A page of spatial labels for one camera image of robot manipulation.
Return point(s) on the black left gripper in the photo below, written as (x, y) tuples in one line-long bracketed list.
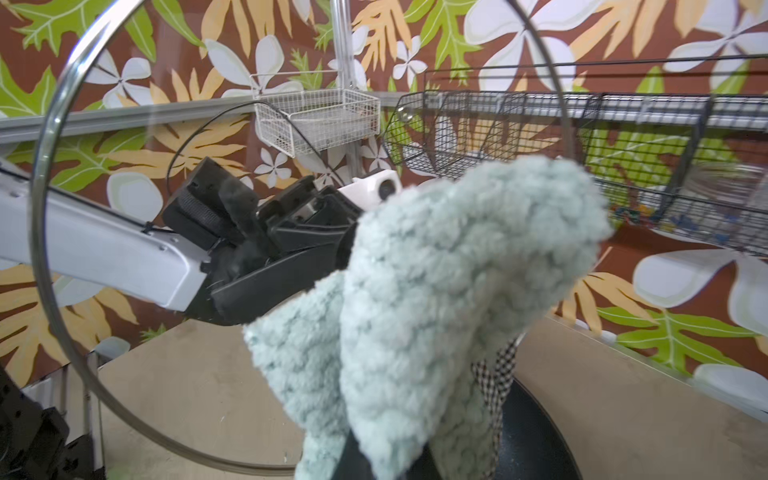
[(288, 244)]

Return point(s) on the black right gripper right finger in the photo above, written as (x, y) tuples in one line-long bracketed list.
[(423, 468)]

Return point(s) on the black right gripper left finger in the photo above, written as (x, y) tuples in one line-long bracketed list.
[(353, 464)]

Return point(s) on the glass lid with steel rim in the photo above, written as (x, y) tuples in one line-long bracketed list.
[(81, 61)]

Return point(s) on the light green fluffy cloth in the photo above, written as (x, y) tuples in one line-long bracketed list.
[(410, 349)]

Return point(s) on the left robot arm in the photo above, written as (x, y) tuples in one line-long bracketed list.
[(164, 266)]

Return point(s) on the black front frying pan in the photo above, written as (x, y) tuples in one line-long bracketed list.
[(531, 445)]

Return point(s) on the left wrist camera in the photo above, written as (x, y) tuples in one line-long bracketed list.
[(369, 192)]

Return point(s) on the white wire basket left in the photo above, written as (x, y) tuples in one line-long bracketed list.
[(298, 121)]

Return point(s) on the aluminium frame post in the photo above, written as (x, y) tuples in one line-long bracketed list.
[(343, 50)]

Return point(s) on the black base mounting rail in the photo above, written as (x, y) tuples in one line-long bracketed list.
[(50, 429)]

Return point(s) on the black wire basket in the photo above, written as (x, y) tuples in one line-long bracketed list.
[(679, 147)]

